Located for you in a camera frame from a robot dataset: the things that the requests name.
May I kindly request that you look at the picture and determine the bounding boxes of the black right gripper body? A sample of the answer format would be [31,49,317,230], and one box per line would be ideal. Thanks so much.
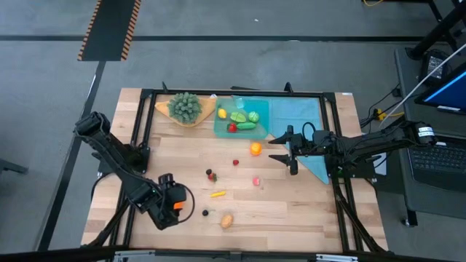
[285,124,306,176]

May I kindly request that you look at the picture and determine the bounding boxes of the monitor with blue screen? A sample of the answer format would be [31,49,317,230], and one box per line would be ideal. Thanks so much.
[414,71,466,116]

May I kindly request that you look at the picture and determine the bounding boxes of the silver frame bracket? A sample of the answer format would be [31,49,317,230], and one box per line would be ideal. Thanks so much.
[114,249,157,262]
[315,253,360,262]

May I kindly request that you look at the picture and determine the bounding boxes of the black aluminium table frame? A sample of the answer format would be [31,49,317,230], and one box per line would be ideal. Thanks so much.
[82,82,389,255]

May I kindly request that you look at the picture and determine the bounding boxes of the black stand leg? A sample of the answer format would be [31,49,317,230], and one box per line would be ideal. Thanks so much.
[406,0,466,61]

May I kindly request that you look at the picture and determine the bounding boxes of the black desk caster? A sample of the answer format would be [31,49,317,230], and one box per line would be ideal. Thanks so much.
[402,210,419,229]

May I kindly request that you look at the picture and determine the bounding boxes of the black laptop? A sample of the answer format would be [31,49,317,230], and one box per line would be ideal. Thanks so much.
[395,130,466,194]

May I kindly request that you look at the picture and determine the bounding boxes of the black chair leg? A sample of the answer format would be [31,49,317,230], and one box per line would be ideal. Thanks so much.
[0,158,28,175]

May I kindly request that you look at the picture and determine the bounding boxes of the green toy star fruit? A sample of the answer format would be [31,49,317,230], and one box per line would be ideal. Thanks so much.
[229,111,248,124]

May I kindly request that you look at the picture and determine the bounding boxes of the tan cloth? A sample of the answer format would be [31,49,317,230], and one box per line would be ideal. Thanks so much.
[154,97,218,128]

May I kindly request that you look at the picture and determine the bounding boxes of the green potted plant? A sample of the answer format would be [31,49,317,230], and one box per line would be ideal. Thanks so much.
[167,92,202,124]

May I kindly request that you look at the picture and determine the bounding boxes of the teal translucent tupperware container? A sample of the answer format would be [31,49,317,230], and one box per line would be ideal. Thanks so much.
[213,96,271,140]

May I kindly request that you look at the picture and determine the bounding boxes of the white cable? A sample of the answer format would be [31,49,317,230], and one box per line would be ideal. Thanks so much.
[380,42,466,127]

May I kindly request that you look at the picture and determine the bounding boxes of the light blue cloth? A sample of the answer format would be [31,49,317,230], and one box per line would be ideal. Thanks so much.
[232,95,331,186]

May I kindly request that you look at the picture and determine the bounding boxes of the black labelled power brick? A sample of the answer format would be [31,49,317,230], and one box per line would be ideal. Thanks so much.
[418,49,452,85]

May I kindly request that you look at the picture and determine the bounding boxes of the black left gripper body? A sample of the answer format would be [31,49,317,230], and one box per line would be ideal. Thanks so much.
[154,173,187,231]

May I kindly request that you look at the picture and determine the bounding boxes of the black orange-striped floor ramp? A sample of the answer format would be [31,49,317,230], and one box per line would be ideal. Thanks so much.
[76,0,142,62]

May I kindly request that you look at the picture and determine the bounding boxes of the dark grey desk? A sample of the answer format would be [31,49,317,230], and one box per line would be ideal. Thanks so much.
[395,47,466,219]

